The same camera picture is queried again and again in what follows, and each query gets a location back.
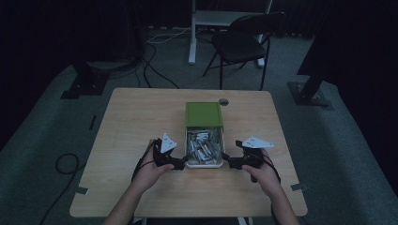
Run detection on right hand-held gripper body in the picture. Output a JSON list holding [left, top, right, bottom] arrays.
[[234, 135, 275, 184]]

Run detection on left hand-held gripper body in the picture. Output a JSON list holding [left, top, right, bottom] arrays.
[[152, 132, 178, 168]]

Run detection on white drawer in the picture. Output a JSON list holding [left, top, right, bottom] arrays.
[[184, 126, 226, 170]]

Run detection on green drawer case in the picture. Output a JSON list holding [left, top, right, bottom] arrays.
[[185, 101, 225, 128]]

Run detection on person's right hand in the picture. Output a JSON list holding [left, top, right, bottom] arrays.
[[241, 147, 282, 199]]

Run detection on person's left hand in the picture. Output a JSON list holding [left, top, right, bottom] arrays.
[[131, 145, 176, 192]]

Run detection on pile of small packets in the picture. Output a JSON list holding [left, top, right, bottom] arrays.
[[187, 128, 222, 164]]

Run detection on grey tape strip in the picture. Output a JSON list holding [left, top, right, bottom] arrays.
[[289, 183, 310, 192]]

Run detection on black folding chair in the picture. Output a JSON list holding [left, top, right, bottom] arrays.
[[202, 11, 287, 92]]

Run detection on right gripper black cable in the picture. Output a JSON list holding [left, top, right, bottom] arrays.
[[261, 152, 282, 185]]

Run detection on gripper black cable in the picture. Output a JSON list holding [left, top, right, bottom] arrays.
[[261, 152, 282, 185], [130, 139, 159, 183]]

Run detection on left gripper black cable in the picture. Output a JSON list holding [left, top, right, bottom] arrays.
[[130, 139, 159, 183]]

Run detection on black stand with base plate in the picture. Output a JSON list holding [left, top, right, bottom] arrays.
[[60, 60, 111, 100], [287, 37, 334, 111]]

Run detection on black floor cable loop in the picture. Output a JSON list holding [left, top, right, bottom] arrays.
[[38, 152, 86, 225]]

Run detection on white floor cable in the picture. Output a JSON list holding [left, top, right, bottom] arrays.
[[145, 27, 192, 45]]

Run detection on white desk frame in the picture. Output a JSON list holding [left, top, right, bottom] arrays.
[[188, 0, 274, 68]]

